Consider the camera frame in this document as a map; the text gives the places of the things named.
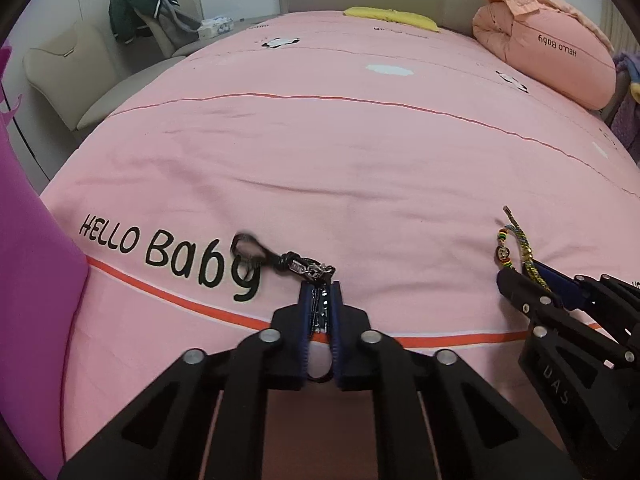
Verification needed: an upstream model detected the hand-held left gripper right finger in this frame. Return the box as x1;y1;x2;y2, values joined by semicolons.
327;280;583;480

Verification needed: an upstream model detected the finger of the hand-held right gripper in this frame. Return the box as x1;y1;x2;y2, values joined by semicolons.
496;270;621;361
532;260;640;346

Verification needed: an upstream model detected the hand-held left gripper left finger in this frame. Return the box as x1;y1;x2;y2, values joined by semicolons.
57;280;313;480

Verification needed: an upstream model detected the colourful beaded bracelet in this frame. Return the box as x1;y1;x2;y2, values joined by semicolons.
495;205;553;293

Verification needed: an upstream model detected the purple cloth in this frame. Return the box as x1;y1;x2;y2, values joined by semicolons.
0;45;91;480

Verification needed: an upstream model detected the pink printed bedsheet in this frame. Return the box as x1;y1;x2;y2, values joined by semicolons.
40;10;640;480

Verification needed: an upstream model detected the purple fleece garment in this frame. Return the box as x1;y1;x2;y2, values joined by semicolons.
607;50;640;161

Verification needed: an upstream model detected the folded pink quilt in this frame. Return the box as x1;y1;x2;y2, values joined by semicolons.
462;0;617;111

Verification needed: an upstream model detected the white radiator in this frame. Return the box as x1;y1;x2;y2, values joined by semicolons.
600;0;626;46

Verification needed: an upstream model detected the tissue box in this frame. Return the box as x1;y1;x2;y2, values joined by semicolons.
197;16;235;38

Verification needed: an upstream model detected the yellow pillow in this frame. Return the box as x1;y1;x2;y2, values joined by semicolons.
343;6;441;33

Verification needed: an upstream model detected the beige lounge chair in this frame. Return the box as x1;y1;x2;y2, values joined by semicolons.
22;20;188;136

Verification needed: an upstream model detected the dark green jacket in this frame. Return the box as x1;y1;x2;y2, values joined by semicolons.
109;0;201;43

